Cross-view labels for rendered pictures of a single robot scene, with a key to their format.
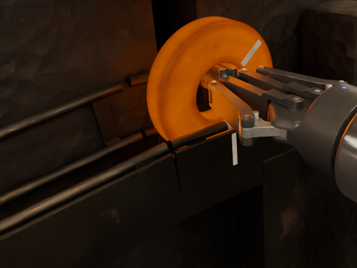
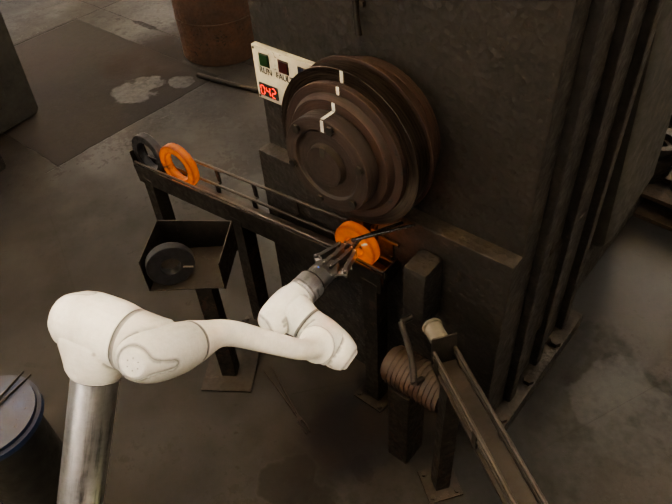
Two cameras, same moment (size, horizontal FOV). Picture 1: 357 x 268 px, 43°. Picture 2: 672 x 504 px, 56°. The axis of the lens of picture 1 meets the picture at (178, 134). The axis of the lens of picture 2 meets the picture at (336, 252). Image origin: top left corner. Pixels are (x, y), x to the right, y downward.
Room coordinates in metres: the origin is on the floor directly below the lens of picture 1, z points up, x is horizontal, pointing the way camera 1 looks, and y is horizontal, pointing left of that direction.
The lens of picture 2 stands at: (-0.01, -1.38, 2.10)
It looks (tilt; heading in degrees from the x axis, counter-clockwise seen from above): 44 degrees down; 72
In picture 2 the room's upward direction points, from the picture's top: 5 degrees counter-clockwise
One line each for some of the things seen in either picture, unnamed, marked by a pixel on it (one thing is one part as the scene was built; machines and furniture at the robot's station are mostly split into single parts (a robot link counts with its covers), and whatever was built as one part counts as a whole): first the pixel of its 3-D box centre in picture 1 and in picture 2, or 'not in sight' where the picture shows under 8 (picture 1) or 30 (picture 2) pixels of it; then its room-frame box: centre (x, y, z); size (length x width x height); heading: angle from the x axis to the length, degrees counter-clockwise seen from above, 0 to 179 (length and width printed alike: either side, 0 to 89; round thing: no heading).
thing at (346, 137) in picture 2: not in sight; (330, 162); (0.41, -0.09, 1.11); 0.28 x 0.06 x 0.28; 119
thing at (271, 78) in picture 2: not in sight; (287, 81); (0.42, 0.31, 1.15); 0.26 x 0.02 x 0.18; 119
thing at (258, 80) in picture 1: (277, 94); (341, 259); (0.42, -0.10, 0.76); 0.11 x 0.01 x 0.04; 28
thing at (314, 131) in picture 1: (321, 122); (324, 271); (0.35, -0.12, 0.76); 0.09 x 0.08 x 0.07; 30
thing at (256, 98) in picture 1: (256, 102); (335, 256); (0.40, -0.08, 0.76); 0.11 x 0.01 x 0.04; 31
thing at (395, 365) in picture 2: not in sight; (416, 414); (0.54, -0.40, 0.27); 0.22 x 0.13 x 0.53; 119
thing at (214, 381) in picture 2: not in sight; (208, 312); (0.00, 0.23, 0.36); 0.26 x 0.20 x 0.72; 154
